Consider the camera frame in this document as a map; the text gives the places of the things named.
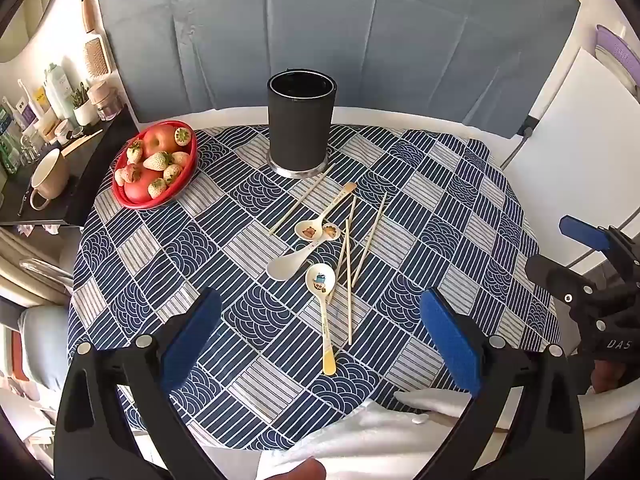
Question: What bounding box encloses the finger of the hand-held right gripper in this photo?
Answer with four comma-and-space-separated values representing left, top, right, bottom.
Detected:
525, 254, 597, 312
559, 215, 640, 282

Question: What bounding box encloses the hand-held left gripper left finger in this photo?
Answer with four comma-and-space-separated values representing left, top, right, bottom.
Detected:
55, 287, 223, 480

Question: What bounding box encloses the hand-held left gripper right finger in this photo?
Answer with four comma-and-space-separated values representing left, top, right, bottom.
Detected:
419, 287, 586, 480

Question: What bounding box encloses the plain white spoon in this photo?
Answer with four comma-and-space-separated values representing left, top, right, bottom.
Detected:
266, 223, 342, 281

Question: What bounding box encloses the white spoon with yellow handle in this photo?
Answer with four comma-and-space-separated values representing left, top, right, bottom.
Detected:
305, 262, 338, 377

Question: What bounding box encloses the white spoon with bear print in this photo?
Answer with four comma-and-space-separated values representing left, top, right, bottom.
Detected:
294, 182, 358, 242

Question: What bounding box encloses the black cylindrical utensil holder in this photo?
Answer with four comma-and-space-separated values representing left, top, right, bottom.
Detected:
266, 71, 335, 180

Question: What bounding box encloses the person's right hand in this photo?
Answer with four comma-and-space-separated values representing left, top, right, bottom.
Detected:
592, 360, 629, 394

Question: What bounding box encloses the blue white patterned tablecloth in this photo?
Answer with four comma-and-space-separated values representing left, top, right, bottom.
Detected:
67, 124, 561, 453

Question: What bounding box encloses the white board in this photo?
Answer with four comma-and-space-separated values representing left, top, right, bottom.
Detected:
500, 46, 640, 267

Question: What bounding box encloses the white towel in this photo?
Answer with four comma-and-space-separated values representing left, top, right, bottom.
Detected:
255, 387, 517, 480

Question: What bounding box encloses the red plastic fruit basket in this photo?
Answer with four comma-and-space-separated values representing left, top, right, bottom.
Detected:
111, 120, 199, 210

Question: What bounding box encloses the grey cushion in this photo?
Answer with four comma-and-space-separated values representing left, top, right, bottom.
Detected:
19, 306, 70, 392

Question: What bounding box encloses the red apple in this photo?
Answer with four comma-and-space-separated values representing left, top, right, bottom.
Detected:
123, 170, 157, 203
141, 126, 179, 157

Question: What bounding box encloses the pile of pale strawberries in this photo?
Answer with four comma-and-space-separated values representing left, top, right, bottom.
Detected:
114, 127, 193, 200

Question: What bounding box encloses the purple perforated plastic basket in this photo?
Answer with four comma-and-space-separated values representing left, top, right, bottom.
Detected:
594, 24, 640, 87

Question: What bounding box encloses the beige mug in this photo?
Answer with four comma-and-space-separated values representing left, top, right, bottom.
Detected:
29, 148, 71, 211

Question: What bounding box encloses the small cream jar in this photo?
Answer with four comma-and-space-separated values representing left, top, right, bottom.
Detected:
54, 120, 84, 145

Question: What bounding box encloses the small plant in white pot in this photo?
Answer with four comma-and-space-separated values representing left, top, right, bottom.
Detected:
70, 82, 99, 127

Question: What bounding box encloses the pink glass jar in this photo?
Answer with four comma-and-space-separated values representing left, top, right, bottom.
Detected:
88, 80, 124, 122

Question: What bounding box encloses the white green bottle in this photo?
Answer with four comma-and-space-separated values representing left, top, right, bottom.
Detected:
44, 62, 77, 119

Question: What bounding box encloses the white tube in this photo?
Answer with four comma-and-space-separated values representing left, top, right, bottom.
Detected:
16, 79, 42, 122

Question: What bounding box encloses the wooden hairbrush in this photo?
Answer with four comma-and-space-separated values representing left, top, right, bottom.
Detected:
83, 34, 112, 79

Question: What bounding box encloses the grey-blue backdrop cloth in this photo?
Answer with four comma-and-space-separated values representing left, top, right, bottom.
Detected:
92, 0, 582, 139

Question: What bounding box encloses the hanging wooden handle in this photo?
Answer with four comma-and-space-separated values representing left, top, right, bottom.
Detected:
77, 0, 99, 34

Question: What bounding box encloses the wall mirror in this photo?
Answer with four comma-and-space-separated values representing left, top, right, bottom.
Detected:
0, 0, 67, 64

